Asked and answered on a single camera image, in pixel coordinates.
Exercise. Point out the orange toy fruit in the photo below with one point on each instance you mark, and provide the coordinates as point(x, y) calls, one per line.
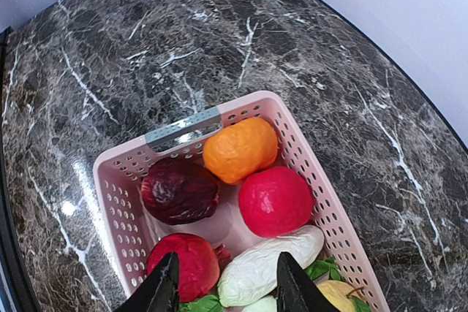
point(240, 150)

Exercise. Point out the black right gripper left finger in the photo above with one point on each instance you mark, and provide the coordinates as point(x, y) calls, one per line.
point(159, 291)

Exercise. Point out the red toy pomegranate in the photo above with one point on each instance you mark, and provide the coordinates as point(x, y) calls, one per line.
point(199, 263)

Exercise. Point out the pink perforated plastic basket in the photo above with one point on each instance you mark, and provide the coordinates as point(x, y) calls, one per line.
point(132, 232)

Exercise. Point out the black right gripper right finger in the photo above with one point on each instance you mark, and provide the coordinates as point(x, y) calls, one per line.
point(296, 292)

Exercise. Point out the white toy cabbage with leaves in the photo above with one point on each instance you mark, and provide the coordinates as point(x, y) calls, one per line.
point(251, 276)

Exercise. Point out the dark purple toy vegetable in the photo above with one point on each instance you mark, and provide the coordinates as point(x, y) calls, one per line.
point(178, 191)

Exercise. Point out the red toy apple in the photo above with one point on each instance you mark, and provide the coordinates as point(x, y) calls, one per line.
point(275, 202)

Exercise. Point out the white toy radish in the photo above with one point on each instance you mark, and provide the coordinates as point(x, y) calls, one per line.
point(265, 304)

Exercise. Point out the yellow toy pear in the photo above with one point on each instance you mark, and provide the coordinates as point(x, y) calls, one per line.
point(343, 296)

